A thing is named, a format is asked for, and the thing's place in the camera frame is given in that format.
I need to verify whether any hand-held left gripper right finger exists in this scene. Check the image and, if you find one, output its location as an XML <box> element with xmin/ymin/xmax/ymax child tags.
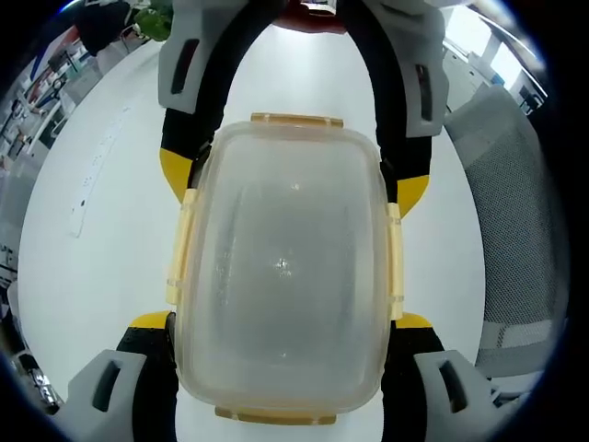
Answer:
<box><xmin>376</xmin><ymin>311</ymin><xmax>503</xmax><ymax>442</ymax></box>

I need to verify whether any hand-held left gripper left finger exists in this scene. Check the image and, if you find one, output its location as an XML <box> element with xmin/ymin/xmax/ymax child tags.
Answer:
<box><xmin>66</xmin><ymin>310</ymin><xmax>181</xmax><ymax>442</ymax></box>

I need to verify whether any clear container with yellow clips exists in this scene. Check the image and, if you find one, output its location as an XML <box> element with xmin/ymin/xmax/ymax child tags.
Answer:
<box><xmin>164</xmin><ymin>110</ymin><xmax>407</xmax><ymax>427</ymax></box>

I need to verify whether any potted green plant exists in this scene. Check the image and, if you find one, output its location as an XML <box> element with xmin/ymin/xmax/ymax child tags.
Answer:
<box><xmin>133</xmin><ymin>0</ymin><xmax>175</xmax><ymax>43</ymax></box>

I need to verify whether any grey mesh office chair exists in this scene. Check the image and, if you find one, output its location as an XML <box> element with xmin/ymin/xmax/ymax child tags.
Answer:
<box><xmin>442</xmin><ymin>85</ymin><xmax>561</xmax><ymax>375</ymax></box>

